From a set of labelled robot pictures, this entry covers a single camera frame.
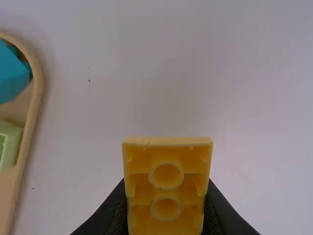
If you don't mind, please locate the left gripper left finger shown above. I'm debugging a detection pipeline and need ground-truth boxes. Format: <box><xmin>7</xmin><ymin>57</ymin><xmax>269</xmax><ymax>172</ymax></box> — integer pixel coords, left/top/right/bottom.
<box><xmin>69</xmin><ymin>177</ymin><xmax>130</xmax><ymax>235</ymax></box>

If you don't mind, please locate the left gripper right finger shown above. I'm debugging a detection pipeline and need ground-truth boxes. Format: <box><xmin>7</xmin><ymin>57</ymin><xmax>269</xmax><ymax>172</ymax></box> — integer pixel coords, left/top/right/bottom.
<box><xmin>201</xmin><ymin>177</ymin><xmax>262</xmax><ymax>235</ymax></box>

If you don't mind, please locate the yellow toy brick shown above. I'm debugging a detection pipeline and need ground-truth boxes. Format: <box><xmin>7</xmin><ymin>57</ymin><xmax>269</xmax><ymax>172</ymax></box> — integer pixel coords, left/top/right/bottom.
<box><xmin>121</xmin><ymin>136</ymin><xmax>214</xmax><ymax>235</ymax></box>

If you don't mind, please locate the tan tray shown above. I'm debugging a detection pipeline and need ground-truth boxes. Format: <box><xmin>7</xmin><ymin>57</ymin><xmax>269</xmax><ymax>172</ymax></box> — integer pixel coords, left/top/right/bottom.
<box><xmin>0</xmin><ymin>31</ymin><xmax>44</xmax><ymax>235</ymax></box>

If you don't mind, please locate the pale green toy brick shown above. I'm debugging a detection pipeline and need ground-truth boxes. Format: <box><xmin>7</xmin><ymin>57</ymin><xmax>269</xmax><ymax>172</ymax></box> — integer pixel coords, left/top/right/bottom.
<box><xmin>0</xmin><ymin>119</ymin><xmax>24</xmax><ymax>174</ymax></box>

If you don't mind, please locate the blue toy brick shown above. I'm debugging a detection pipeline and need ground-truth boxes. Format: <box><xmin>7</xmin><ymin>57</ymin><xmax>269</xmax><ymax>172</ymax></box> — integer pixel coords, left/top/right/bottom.
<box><xmin>0</xmin><ymin>38</ymin><xmax>34</xmax><ymax>105</ymax></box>

